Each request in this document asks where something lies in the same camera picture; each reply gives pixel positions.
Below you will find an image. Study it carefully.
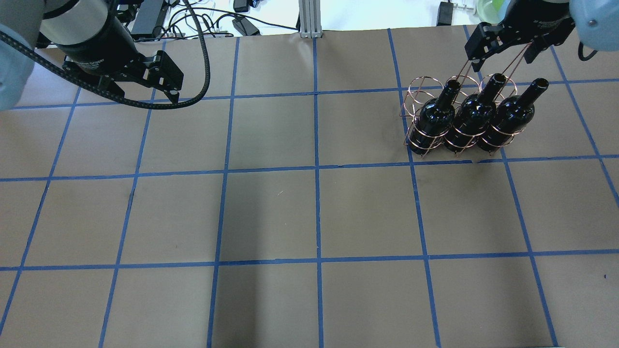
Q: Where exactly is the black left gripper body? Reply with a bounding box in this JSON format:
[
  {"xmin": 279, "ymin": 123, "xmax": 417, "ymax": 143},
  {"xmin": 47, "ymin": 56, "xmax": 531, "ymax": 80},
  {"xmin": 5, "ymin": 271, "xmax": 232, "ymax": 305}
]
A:
[{"xmin": 60, "ymin": 19, "xmax": 160, "ymax": 95}]

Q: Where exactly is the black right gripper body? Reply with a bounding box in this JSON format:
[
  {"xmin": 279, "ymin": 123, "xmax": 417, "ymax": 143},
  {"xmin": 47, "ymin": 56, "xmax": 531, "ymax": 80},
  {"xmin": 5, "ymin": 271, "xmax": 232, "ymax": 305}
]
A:
[{"xmin": 491, "ymin": 0, "xmax": 575, "ymax": 49}]

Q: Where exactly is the dark wine bottle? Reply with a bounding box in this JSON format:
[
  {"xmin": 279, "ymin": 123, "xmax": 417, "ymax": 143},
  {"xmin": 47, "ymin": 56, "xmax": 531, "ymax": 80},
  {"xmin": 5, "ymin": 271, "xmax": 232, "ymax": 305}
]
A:
[{"xmin": 443, "ymin": 73, "xmax": 508, "ymax": 155}]

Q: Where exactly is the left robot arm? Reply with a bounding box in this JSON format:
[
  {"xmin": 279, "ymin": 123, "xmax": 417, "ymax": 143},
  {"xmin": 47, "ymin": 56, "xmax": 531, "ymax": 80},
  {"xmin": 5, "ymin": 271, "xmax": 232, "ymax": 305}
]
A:
[{"xmin": 1, "ymin": 0, "xmax": 184, "ymax": 110}]

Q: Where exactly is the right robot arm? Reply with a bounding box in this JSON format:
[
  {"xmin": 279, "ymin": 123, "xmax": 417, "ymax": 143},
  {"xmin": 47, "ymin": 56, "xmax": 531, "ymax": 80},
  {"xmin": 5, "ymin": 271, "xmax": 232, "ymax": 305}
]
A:
[{"xmin": 464, "ymin": 0, "xmax": 619, "ymax": 72}]

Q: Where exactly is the dark bottle in basket rear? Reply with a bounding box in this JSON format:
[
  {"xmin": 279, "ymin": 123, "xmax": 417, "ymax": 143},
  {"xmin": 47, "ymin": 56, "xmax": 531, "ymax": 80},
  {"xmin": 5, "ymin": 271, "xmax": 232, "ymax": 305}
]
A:
[{"xmin": 477, "ymin": 78, "xmax": 550, "ymax": 154}]

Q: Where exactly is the dark bottle in basket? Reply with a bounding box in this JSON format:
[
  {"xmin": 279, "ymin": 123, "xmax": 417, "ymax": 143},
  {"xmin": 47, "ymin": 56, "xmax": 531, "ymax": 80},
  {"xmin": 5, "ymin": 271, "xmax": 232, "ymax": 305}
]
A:
[
  {"xmin": 477, "ymin": 78, "xmax": 550, "ymax": 154},
  {"xmin": 408, "ymin": 79, "xmax": 461, "ymax": 157}
]

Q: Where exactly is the dark bottle in basket front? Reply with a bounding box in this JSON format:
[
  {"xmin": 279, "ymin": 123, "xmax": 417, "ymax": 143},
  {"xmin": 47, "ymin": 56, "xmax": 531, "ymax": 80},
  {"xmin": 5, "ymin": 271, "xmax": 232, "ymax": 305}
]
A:
[{"xmin": 408, "ymin": 79, "xmax": 461, "ymax": 157}]

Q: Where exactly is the copper wire wine basket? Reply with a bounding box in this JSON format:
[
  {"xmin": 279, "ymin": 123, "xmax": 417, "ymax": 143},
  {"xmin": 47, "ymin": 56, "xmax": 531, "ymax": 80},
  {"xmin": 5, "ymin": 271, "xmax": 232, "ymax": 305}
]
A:
[{"xmin": 401, "ymin": 43, "xmax": 549, "ymax": 157}]

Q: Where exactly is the aluminium frame post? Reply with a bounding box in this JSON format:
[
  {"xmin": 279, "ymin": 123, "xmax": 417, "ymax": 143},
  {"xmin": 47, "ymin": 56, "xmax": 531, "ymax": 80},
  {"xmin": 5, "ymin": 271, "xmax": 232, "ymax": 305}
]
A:
[{"xmin": 298, "ymin": 0, "xmax": 323, "ymax": 38}]

